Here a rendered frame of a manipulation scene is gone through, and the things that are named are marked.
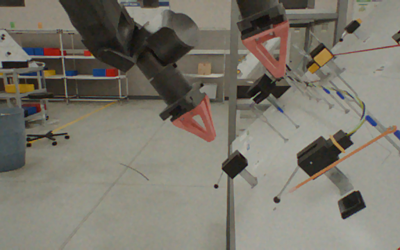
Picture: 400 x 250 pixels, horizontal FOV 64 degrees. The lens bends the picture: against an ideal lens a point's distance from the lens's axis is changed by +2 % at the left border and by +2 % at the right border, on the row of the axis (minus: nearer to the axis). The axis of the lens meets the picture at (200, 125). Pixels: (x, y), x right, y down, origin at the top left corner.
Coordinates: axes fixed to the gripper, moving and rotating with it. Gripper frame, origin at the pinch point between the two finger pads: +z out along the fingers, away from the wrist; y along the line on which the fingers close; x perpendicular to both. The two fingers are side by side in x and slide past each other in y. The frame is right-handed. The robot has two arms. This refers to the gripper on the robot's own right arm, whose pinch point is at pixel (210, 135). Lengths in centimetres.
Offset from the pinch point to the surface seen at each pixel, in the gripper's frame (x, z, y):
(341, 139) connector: -18.8, 11.5, -1.4
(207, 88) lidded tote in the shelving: 232, 71, 664
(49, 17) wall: 464, -299, 680
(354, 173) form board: -17.2, 19.7, 1.1
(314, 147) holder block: -14.5, 11.0, -0.7
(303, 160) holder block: -12.0, 11.4, -2.1
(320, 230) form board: -8.9, 21.1, -7.8
